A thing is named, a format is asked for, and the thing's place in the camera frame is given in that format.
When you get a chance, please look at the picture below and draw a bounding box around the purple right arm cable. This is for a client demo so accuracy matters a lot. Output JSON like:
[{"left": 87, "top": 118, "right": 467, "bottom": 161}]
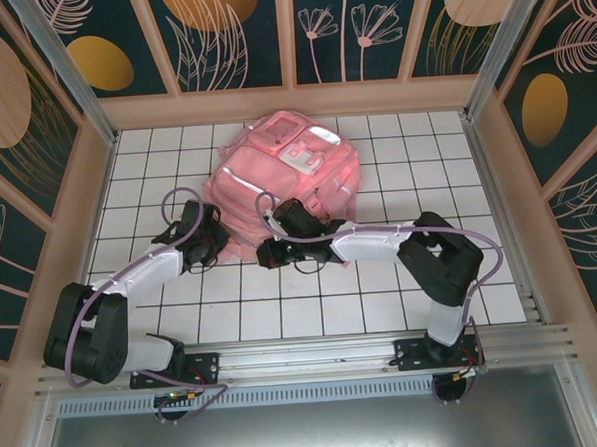
[{"left": 254, "top": 179, "right": 513, "bottom": 416}]

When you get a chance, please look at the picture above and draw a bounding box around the panel yellow oval white leaf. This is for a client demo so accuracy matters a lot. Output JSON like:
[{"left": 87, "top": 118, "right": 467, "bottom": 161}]
[{"left": 40, "top": 0, "right": 171, "bottom": 102}]

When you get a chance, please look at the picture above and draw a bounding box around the grey metal sheet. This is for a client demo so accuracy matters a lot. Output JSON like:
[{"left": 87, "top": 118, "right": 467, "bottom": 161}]
[{"left": 16, "top": 361, "right": 597, "bottom": 447}]

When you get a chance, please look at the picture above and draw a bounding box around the small adapter board with wires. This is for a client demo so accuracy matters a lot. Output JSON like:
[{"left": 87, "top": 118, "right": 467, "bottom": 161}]
[
  {"left": 153, "top": 387, "right": 202, "bottom": 408},
  {"left": 450, "top": 363, "right": 489, "bottom": 383}
]

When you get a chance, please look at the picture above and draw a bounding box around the slotted grey cable duct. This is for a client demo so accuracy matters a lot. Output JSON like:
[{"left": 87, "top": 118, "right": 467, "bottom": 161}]
[{"left": 54, "top": 378, "right": 439, "bottom": 418}]

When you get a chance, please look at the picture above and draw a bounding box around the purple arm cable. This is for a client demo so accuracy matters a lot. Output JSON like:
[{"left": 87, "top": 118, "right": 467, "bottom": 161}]
[
  {"left": 56, "top": 184, "right": 231, "bottom": 432},
  {"left": 254, "top": 179, "right": 513, "bottom": 416}
]

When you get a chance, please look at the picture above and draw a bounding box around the aluminium frame post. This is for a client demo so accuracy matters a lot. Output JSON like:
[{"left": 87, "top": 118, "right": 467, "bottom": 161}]
[
  {"left": 5, "top": 0, "right": 120, "bottom": 152},
  {"left": 455, "top": 0, "right": 560, "bottom": 122}
]

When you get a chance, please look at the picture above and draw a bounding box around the panel yellow oval pink fern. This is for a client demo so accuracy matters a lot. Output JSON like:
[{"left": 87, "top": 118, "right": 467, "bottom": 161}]
[{"left": 494, "top": 0, "right": 597, "bottom": 190}]

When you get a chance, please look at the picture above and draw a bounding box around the panel with large leaf outline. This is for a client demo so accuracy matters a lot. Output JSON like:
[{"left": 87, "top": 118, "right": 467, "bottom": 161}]
[{"left": 544, "top": 145, "right": 597, "bottom": 327}]

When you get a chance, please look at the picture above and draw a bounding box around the panel with flower outlines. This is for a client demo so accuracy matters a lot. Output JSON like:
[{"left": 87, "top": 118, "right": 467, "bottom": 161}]
[{"left": 291, "top": 0, "right": 415, "bottom": 86}]

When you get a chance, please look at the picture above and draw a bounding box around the panel single flower outline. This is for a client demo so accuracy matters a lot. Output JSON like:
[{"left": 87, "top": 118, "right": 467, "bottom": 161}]
[{"left": 0, "top": 171, "right": 56, "bottom": 363}]

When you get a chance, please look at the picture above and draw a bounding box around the pink backpack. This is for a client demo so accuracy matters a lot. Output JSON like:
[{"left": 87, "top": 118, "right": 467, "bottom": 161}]
[{"left": 197, "top": 105, "right": 366, "bottom": 267}]

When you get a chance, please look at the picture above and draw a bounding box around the panel orange circle white leaf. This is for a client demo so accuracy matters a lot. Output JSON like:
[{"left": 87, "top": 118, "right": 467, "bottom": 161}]
[{"left": 145, "top": 0, "right": 285, "bottom": 96}]

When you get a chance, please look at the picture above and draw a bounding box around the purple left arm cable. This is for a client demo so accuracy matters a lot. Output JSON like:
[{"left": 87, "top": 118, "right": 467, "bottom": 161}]
[{"left": 56, "top": 184, "right": 231, "bottom": 432}]

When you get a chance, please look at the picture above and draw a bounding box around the aluminium side rail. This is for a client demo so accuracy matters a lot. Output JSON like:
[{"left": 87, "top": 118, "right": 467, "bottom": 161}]
[{"left": 460, "top": 108, "right": 555, "bottom": 331}]

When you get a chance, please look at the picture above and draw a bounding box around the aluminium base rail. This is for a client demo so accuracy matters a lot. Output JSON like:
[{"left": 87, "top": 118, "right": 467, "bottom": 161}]
[{"left": 32, "top": 321, "right": 582, "bottom": 399}]

